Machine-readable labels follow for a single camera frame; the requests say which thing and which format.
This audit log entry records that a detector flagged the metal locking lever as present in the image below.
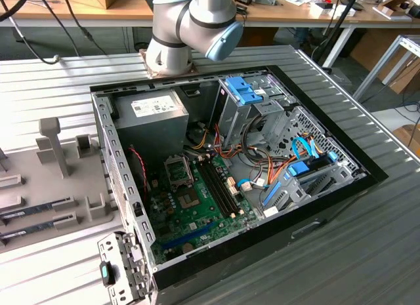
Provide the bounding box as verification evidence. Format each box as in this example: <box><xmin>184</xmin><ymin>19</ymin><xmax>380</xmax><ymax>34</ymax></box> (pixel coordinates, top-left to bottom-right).
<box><xmin>185</xmin><ymin>152</ymin><xmax>198</xmax><ymax>190</ymax></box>

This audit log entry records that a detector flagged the black RAM slot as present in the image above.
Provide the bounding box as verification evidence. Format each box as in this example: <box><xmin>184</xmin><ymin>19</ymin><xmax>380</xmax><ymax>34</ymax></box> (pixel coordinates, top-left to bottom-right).
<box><xmin>198</xmin><ymin>157</ymin><xmax>233</xmax><ymax>220</ymax></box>
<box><xmin>201</xmin><ymin>157</ymin><xmax>237</xmax><ymax>218</ymax></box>
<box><xmin>205</xmin><ymin>156</ymin><xmax>241</xmax><ymax>216</ymax></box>
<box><xmin>209</xmin><ymin>155</ymin><xmax>245</xmax><ymax>215</ymax></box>

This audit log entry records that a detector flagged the metal socket cover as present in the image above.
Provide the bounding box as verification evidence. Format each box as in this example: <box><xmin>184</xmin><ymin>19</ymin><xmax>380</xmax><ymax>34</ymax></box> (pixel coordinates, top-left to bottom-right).
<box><xmin>163</xmin><ymin>153</ymin><xmax>195</xmax><ymax>190</ymax></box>

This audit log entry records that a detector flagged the grey power supply unit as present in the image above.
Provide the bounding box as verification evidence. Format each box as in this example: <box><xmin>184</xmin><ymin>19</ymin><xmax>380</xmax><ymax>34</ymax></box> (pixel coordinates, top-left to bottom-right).
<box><xmin>110</xmin><ymin>88</ymin><xmax>191</xmax><ymax>165</ymax></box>

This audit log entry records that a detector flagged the blue drive bay latch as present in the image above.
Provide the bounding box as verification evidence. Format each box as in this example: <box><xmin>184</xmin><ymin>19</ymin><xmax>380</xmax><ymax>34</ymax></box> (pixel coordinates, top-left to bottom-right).
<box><xmin>225</xmin><ymin>75</ymin><xmax>259</xmax><ymax>106</ymax></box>

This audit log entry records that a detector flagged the green motherboard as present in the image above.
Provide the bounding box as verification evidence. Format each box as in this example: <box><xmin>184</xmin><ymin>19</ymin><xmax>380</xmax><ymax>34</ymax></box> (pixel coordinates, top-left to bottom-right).
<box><xmin>144</xmin><ymin>150</ymin><xmax>266</xmax><ymax>266</ymax></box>

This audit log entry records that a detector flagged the black case fan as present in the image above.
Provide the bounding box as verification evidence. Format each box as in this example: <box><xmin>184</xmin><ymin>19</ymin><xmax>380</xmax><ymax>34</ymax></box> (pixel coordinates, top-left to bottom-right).
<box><xmin>126</xmin><ymin>143</ymin><xmax>152</xmax><ymax>196</ymax></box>

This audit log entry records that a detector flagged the blue disk carrier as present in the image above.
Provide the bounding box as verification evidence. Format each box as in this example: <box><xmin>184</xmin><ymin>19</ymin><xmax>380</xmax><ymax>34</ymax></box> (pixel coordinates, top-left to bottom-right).
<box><xmin>261</xmin><ymin>150</ymin><xmax>339</xmax><ymax>208</ymax></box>

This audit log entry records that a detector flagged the blue expansion slot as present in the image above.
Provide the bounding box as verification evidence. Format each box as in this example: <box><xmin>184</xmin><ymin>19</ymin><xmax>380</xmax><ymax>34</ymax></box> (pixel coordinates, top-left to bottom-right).
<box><xmin>160</xmin><ymin>221</ymin><xmax>217</xmax><ymax>252</ymax></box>

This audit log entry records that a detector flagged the black PC case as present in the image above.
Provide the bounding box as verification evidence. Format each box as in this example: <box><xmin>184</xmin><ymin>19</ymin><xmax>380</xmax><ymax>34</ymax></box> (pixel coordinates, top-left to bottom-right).
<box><xmin>89</xmin><ymin>64</ymin><xmax>390</xmax><ymax>305</ymax></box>

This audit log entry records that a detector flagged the grey disk bay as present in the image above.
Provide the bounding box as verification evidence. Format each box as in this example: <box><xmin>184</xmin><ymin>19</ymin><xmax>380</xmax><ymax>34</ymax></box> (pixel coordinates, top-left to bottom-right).
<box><xmin>261</xmin><ymin>159</ymin><xmax>368</xmax><ymax>217</ymax></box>

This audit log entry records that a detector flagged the grey parts rack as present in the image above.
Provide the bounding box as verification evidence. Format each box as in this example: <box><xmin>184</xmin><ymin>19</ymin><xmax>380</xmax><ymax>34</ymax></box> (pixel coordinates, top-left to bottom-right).
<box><xmin>0</xmin><ymin>117</ymin><xmax>124</xmax><ymax>253</ymax></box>

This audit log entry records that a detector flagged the teal latch tab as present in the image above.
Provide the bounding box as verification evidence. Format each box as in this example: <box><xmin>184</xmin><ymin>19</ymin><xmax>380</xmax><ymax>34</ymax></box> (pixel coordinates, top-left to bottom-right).
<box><xmin>99</xmin><ymin>260</ymin><xmax>116</xmax><ymax>287</ymax></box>

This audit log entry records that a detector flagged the small white box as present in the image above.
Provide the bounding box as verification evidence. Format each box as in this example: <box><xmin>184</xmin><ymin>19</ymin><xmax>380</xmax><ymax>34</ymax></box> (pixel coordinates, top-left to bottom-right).
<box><xmin>310</xmin><ymin>0</ymin><xmax>357</xmax><ymax>19</ymax></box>

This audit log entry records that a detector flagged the black stand pole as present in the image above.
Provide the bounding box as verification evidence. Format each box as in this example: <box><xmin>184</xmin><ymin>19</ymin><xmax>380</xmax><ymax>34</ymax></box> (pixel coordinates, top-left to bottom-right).
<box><xmin>310</xmin><ymin>0</ymin><xmax>362</xmax><ymax>70</ymax></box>

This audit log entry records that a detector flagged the dark blue RAM stick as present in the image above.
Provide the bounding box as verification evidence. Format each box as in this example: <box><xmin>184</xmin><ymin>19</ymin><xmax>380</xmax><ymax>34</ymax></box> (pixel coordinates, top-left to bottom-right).
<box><xmin>0</xmin><ymin>201</ymin><xmax>55</xmax><ymax>220</ymax></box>
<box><xmin>0</xmin><ymin>219</ymin><xmax>55</xmax><ymax>241</ymax></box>

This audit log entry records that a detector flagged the small cardboard box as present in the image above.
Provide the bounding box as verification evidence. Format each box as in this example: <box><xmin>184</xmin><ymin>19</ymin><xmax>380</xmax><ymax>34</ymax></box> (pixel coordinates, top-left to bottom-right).
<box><xmin>392</xmin><ymin>123</ymin><xmax>420</xmax><ymax>155</ymax></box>

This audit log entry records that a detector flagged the wooden desk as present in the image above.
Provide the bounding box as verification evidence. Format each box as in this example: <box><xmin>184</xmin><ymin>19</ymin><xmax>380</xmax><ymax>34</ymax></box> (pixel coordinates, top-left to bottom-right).
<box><xmin>242</xmin><ymin>0</ymin><xmax>420</xmax><ymax>70</ymax></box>
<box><xmin>0</xmin><ymin>0</ymin><xmax>155</xmax><ymax>28</ymax></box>

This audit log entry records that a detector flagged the large cardboard box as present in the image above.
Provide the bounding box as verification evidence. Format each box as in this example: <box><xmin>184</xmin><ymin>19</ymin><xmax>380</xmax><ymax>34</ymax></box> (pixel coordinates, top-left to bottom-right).
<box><xmin>349</xmin><ymin>29</ymin><xmax>420</xmax><ymax>94</ymax></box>

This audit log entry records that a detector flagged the open cardboard box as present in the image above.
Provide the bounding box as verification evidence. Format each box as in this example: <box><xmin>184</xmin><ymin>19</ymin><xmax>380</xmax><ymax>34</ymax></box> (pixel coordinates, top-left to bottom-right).
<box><xmin>377</xmin><ymin>0</ymin><xmax>420</xmax><ymax>21</ymax></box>

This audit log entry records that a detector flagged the yellow black wire bundle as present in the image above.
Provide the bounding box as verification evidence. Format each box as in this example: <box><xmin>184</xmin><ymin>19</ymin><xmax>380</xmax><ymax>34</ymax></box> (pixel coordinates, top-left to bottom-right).
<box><xmin>191</xmin><ymin>123</ymin><xmax>211</xmax><ymax>152</ymax></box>

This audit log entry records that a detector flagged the red orange wire bundle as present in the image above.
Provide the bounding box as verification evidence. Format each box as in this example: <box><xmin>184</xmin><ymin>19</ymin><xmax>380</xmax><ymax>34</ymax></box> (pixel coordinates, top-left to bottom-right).
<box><xmin>212</xmin><ymin>123</ymin><xmax>245</xmax><ymax>160</ymax></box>

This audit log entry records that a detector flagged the black cable bundle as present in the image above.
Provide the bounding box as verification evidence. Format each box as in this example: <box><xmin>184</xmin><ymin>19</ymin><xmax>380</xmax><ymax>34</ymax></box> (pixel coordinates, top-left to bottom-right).
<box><xmin>241</xmin><ymin>116</ymin><xmax>273</xmax><ymax>165</ymax></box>

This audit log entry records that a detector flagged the red fan wire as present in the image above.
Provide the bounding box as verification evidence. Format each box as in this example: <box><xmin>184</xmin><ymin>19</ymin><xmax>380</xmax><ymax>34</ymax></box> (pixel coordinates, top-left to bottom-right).
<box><xmin>127</xmin><ymin>147</ymin><xmax>148</xmax><ymax>193</ymax></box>

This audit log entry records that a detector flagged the blue SATA wire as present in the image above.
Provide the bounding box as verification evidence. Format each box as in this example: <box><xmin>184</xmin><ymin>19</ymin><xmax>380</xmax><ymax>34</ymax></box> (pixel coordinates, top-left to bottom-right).
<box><xmin>291</xmin><ymin>136</ymin><xmax>322</xmax><ymax>160</ymax></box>

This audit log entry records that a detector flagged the grey card retention bracket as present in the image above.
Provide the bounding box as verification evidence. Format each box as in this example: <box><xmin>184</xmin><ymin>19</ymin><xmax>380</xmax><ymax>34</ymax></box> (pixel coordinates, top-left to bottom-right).
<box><xmin>97</xmin><ymin>230</ymin><xmax>158</xmax><ymax>302</ymax></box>

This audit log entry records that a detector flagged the grey dangling cable with plug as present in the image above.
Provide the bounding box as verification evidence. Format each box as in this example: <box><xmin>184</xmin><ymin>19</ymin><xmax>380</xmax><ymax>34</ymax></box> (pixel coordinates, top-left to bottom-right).
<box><xmin>0</xmin><ymin>0</ymin><xmax>62</xmax><ymax>65</ymax></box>

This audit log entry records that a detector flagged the aluminium shelf frame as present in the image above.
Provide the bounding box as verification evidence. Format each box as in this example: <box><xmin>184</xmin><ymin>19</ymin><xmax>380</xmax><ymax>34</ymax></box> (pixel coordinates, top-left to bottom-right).
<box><xmin>352</xmin><ymin>34</ymin><xmax>420</xmax><ymax>102</ymax></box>

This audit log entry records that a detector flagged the thick black camera cable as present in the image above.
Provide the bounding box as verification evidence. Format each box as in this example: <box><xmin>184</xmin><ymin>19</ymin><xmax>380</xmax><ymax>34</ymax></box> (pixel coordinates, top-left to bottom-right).
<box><xmin>0</xmin><ymin>0</ymin><xmax>35</xmax><ymax>22</ymax></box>

